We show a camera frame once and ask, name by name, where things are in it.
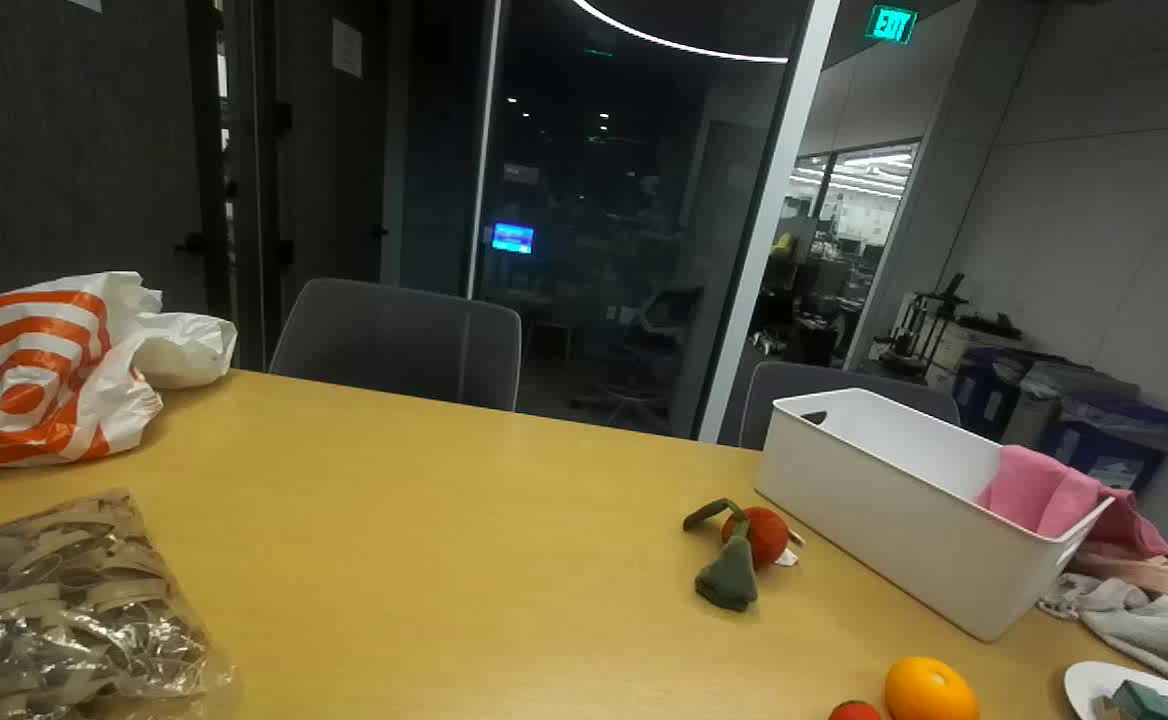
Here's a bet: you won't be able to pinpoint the clear bag of brown items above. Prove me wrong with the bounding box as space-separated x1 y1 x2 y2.
0 487 239 720

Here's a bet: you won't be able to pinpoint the green exit sign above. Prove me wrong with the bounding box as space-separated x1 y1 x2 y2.
868 4 919 48

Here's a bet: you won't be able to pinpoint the paper sheet on door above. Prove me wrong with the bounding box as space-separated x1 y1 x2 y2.
327 14 367 80

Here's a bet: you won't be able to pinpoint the blue lit screen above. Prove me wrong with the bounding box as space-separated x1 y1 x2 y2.
485 220 541 258

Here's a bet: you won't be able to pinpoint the grey chair with wide back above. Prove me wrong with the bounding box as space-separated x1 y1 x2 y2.
267 271 527 415

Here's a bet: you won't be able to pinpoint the orange fruit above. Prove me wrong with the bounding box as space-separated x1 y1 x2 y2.
878 651 984 720

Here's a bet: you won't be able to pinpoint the black frame machine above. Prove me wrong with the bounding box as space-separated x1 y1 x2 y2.
873 266 1027 387

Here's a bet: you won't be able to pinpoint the ring ceiling light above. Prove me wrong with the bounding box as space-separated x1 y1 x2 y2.
568 0 794 71

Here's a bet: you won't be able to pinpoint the white plastic bin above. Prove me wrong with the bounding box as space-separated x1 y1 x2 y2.
753 383 1120 645

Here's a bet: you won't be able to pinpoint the dark storage boxes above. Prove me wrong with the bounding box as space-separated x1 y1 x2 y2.
948 342 1168 501

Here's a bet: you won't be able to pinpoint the white orange plastic bag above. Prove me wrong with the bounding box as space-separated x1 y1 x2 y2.
0 266 239 471

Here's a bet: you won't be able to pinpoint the grey cloth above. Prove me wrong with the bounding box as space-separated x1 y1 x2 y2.
1037 566 1168 692

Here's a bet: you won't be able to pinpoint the green wooden block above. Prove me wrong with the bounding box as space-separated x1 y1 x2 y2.
1109 675 1168 720

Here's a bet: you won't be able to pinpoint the red plush vegetable toy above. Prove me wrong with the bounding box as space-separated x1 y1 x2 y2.
678 495 807 615

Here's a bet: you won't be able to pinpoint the white paper plate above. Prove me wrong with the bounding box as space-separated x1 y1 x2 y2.
1059 655 1168 720

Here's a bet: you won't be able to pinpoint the dark pink cloth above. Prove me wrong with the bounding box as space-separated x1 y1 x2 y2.
976 441 1168 560

